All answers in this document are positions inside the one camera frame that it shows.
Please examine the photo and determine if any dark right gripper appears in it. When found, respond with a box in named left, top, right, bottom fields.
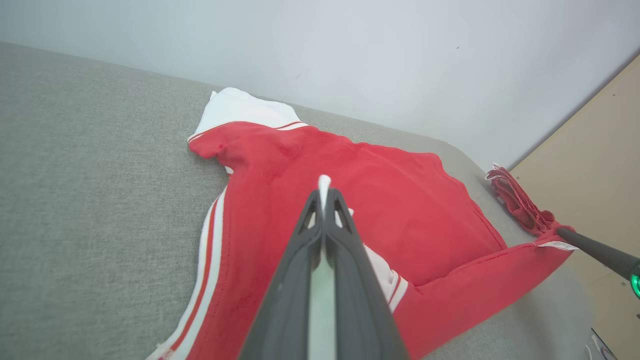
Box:
left=555, top=226, right=640, bottom=302

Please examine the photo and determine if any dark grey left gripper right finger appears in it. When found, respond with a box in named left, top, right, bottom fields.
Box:
left=322, top=188, right=412, bottom=360

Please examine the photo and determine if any red white basketball jersey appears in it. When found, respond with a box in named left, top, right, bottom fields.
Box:
left=145, top=87, right=577, bottom=360

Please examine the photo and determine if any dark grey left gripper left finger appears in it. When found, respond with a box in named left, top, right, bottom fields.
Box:
left=238, top=188, right=326, bottom=360

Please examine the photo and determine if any grey fabric sofa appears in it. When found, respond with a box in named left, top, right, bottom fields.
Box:
left=0, top=41, right=596, bottom=360

